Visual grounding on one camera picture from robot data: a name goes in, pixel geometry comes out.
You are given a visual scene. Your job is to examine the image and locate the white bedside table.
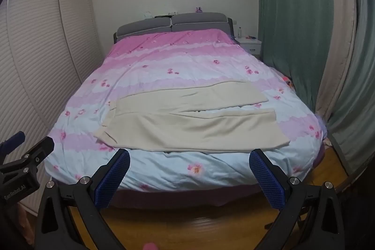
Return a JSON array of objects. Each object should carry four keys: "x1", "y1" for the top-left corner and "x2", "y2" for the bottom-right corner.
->
[{"x1": 236, "y1": 37, "x2": 262, "y2": 57}]

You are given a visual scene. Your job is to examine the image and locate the green curtain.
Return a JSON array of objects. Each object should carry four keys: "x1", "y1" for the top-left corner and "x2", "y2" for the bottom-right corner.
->
[{"x1": 258, "y1": 0, "x2": 374, "y2": 174}]

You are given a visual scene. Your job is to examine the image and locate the white louvered wardrobe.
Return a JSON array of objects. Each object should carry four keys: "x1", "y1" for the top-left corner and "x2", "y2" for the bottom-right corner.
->
[{"x1": 0, "y1": 0, "x2": 105, "y2": 215}]

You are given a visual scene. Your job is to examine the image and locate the grey padded headboard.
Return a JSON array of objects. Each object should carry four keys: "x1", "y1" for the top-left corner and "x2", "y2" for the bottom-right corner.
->
[{"x1": 113, "y1": 12, "x2": 235, "y2": 44}]

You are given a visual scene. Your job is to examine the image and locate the clear plastic bottle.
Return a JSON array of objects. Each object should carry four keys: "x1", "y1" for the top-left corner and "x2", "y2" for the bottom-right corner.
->
[{"x1": 237, "y1": 27, "x2": 242, "y2": 38}]

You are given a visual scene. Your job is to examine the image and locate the pink floral bed duvet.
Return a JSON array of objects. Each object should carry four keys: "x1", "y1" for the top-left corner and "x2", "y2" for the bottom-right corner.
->
[{"x1": 45, "y1": 29, "x2": 324, "y2": 192}]

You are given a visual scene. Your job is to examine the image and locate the cream beige pants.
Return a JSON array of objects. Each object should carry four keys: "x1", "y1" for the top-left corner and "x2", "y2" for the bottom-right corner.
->
[{"x1": 94, "y1": 81, "x2": 290, "y2": 153}]

